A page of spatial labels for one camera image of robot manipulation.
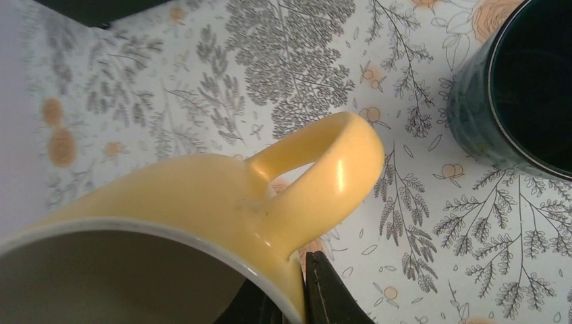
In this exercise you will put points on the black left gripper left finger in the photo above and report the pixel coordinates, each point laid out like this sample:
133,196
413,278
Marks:
251,306

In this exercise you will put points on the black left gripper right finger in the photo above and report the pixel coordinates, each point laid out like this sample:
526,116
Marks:
327,296

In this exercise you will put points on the yellow mug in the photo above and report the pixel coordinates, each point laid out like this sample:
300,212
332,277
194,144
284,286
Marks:
175,241

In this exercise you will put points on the teal green mug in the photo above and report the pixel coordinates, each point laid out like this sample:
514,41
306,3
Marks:
510,104

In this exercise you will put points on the floral patterned table mat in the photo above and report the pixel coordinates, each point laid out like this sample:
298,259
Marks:
442,239

